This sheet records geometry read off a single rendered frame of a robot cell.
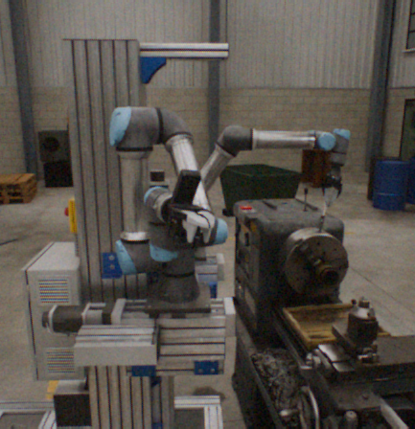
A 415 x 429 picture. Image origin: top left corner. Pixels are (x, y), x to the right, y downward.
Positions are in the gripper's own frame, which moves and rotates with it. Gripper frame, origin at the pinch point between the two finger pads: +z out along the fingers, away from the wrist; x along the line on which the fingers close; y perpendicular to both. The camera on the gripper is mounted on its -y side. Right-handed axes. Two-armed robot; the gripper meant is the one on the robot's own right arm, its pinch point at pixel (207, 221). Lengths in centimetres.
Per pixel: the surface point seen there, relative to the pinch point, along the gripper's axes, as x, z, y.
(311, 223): -101, -93, 21
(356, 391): -68, -15, 59
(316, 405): -61, -24, 69
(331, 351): -68, -29, 52
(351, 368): -69, -20, 53
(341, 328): -75, -34, 46
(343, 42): -783, -933, -316
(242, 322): -93, -131, 92
